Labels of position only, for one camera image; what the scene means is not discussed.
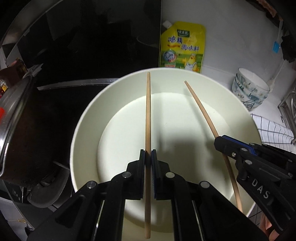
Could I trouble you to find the person's right hand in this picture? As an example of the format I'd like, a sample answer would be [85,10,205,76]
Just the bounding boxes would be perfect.
[259,213,279,241]

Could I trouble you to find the steel dish rack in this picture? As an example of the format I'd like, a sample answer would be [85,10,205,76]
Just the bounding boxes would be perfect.
[278,82,295,145]

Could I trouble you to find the white black checked cloth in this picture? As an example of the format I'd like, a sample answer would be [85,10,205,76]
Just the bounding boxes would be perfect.
[251,114,295,154]

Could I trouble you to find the yellow seasoning pouch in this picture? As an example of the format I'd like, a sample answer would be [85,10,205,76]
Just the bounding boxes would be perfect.
[159,21,206,73]

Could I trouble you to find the large cream bowl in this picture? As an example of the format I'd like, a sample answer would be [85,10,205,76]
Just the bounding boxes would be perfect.
[70,67,263,241]

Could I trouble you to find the wooden chopstick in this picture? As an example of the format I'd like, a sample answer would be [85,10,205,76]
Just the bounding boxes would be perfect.
[184,81,243,212]
[144,72,151,239]

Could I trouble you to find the steel pot with lid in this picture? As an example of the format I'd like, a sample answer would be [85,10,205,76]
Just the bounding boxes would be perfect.
[1,75,32,177]

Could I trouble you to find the stacked patterned porcelain bowls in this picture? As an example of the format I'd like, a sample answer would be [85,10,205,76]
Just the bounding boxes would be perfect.
[232,68,270,110]

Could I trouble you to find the pink cloth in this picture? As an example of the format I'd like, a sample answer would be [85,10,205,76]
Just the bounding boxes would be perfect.
[249,0,283,21]

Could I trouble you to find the black stove top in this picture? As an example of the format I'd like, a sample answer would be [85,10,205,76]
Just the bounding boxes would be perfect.
[38,78,118,90]

